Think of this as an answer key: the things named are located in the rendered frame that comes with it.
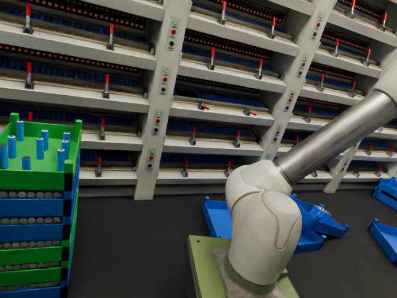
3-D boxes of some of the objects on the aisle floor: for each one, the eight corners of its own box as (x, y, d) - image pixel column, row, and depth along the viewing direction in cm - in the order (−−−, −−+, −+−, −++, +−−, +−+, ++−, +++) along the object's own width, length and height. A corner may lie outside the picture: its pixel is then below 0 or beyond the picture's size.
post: (259, 195, 167) (399, -166, 101) (247, 196, 163) (384, -181, 97) (244, 178, 183) (354, -142, 117) (232, 178, 179) (341, -153, 113)
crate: (320, 249, 131) (327, 237, 128) (290, 254, 123) (296, 242, 120) (283, 211, 156) (288, 200, 153) (255, 213, 147) (260, 201, 144)
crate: (257, 252, 119) (263, 239, 116) (215, 252, 113) (220, 237, 110) (236, 210, 145) (240, 198, 142) (201, 208, 140) (204, 196, 137)
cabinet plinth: (330, 189, 200) (333, 184, 198) (-41, 200, 106) (-42, 190, 104) (315, 178, 213) (317, 172, 211) (-27, 179, 120) (-29, 169, 118)
